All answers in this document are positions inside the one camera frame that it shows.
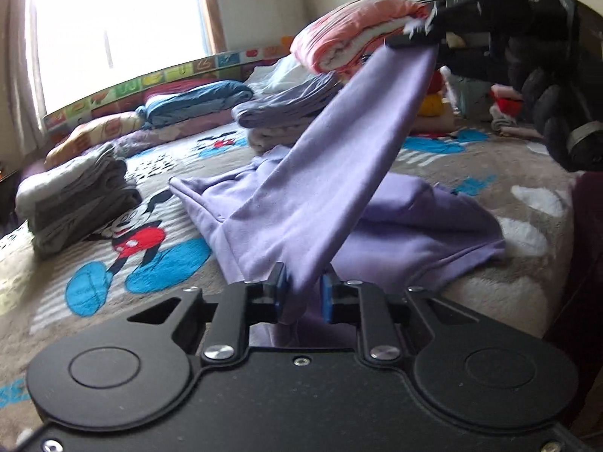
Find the bright window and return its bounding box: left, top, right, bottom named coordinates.
left=31, top=0, right=213, bottom=114

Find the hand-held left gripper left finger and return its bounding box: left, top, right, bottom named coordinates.
left=127, top=262, right=288, bottom=368

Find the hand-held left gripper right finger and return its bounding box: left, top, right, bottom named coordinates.
left=319, top=266, right=538, bottom=368

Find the white bedding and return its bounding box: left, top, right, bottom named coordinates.
left=245, top=54, right=323, bottom=96

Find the blue folded quilt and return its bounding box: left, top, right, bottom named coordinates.
left=136, top=80, right=254, bottom=130

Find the beige folded sweater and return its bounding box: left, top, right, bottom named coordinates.
left=409, top=113, right=457, bottom=133

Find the white curtain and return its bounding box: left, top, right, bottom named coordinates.
left=0, top=0, right=48, bottom=151

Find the pink folded quilt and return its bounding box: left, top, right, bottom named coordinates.
left=289, top=0, right=432, bottom=81

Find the lavender folded garment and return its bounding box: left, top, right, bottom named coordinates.
left=232, top=73, right=344, bottom=128

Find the yellow folded sweater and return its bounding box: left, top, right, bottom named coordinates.
left=417, top=94, right=447, bottom=118

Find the cartoon print pillow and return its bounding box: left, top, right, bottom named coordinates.
left=44, top=112, right=147, bottom=168

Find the red folded sweater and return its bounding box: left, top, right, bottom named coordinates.
left=425, top=68, right=447, bottom=99

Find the pink printed folded garment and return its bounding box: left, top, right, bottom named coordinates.
left=490, top=84, right=523, bottom=101

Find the purple sweatshirt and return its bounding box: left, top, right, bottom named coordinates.
left=168, top=40, right=507, bottom=335

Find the dark side desk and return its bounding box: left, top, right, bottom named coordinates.
left=0, top=169, right=22, bottom=229

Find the cartoon mouse printed blanket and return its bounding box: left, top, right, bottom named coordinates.
left=0, top=118, right=582, bottom=415

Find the red and green knit garment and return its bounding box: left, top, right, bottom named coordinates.
left=494, top=96, right=525, bottom=118

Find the stack of grey folded clothes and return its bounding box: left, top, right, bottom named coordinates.
left=15, top=144, right=142, bottom=260

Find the mint printed folded garment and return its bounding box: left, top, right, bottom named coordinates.
left=456, top=78, right=495, bottom=121

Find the wooden window frame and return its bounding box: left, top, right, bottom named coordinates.
left=200, top=0, right=228, bottom=55

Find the magenta folded blanket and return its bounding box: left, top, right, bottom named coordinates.
left=144, top=78, right=222, bottom=104

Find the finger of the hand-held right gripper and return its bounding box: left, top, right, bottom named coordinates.
left=387, top=32, right=493, bottom=80
left=426, top=0, right=493, bottom=34

